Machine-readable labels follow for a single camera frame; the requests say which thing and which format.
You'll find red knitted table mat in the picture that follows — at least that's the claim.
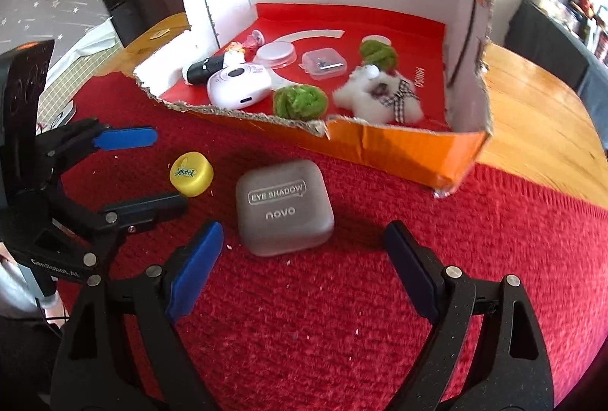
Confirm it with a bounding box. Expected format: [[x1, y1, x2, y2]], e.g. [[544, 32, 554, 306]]
[[62, 71, 608, 411]]

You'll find yellow cartoon figurine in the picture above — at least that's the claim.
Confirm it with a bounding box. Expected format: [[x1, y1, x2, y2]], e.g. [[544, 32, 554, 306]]
[[223, 41, 248, 66]]

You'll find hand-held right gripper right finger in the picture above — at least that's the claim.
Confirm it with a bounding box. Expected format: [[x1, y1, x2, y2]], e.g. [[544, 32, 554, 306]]
[[384, 221, 556, 411]]

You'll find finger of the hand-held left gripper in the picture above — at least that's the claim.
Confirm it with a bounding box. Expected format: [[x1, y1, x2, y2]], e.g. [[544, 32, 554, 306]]
[[81, 193, 190, 269], [38, 117, 158, 165]]

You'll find orange and white cardboard box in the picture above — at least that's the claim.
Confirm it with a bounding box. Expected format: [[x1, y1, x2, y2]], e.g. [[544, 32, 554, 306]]
[[133, 0, 495, 198]]

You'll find cloth covered side table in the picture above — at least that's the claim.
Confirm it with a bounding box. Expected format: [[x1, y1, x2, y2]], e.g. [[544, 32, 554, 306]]
[[503, 0, 608, 108]]

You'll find black and white plush toy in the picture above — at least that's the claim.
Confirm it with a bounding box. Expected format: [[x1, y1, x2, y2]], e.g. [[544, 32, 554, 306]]
[[182, 55, 229, 86]]

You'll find yellow bottle cap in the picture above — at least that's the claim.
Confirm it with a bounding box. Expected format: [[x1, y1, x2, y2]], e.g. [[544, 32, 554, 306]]
[[169, 151, 214, 198]]

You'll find green plush pom-pom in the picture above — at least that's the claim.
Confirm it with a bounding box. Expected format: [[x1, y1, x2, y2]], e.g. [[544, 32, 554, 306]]
[[272, 84, 329, 121], [358, 38, 399, 71]]

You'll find round white compact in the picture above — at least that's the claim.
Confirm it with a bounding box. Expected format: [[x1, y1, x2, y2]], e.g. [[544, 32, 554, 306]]
[[253, 41, 298, 69]]

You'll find pink and white round device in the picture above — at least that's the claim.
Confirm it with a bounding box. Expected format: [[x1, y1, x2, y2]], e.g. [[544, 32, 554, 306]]
[[206, 63, 274, 110]]

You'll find white plush bear with bow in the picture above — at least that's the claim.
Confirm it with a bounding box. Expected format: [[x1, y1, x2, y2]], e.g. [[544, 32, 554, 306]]
[[332, 64, 424, 125]]

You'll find grey eyeshadow case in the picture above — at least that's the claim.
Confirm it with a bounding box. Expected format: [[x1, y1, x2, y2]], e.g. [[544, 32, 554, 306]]
[[236, 159, 336, 257]]

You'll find white flat device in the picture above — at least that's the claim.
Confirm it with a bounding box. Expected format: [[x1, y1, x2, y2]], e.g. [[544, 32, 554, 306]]
[[38, 100, 77, 131]]

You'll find person's left forearm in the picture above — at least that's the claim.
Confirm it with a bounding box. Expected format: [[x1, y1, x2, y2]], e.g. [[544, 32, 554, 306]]
[[0, 250, 62, 321]]

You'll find small clear plastic box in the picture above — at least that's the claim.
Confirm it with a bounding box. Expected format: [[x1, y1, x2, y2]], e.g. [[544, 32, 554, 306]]
[[301, 49, 347, 80]]

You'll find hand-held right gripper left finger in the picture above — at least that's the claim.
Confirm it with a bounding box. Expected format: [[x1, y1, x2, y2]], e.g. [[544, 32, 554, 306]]
[[50, 221, 225, 411]]

